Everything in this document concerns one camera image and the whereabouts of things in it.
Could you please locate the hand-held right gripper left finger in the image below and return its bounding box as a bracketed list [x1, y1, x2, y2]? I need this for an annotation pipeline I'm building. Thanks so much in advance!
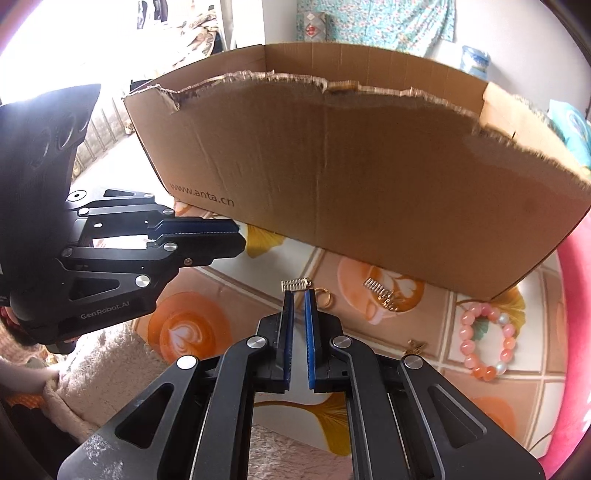
[58, 291, 296, 480]

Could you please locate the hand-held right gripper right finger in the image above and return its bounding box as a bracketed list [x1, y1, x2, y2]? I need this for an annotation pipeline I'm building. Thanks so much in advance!
[304, 291, 546, 480]

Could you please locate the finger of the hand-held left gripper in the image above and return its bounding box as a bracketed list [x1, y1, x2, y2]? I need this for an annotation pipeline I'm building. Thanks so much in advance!
[67, 187, 241, 241]
[59, 233, 246, 305]

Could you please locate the gold comb ornament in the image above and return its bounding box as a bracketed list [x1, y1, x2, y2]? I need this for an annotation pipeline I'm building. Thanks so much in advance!
[364, 278, 399, 313]

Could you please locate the pink bead bracelet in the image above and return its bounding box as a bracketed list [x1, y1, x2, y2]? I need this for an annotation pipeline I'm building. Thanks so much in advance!
[458, 302, 517, 381]

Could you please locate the brown cardboard box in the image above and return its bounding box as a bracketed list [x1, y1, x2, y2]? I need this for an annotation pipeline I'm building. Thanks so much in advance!
[122, 42, 591, 301]

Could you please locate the metal window railing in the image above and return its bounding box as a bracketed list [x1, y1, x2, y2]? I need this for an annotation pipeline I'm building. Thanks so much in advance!
[71, 104, 139, 178]

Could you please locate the tile-patterned tablecloth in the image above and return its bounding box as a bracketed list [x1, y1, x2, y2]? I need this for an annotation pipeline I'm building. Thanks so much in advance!
[131, 203, 573, 462]

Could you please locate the pile of household clutter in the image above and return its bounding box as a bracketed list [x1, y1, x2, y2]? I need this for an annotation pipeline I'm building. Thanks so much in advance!
[168, 9, 225, 63]

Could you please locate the grey cushion with red diamonds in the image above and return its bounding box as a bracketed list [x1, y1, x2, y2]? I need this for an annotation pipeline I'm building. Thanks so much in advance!
[299, 11, 326, 43]

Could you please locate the pink floral blanket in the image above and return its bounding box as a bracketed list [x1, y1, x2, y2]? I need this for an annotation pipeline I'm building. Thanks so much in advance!
[538, 226, 591, 472]

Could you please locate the blue water jug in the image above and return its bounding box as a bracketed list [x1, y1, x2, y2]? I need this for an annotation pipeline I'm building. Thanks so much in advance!
[461, 45, 491, 77]

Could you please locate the teal floral wall cloth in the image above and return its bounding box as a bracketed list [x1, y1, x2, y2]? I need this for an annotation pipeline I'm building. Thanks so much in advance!
[295, 0, 455, 56]

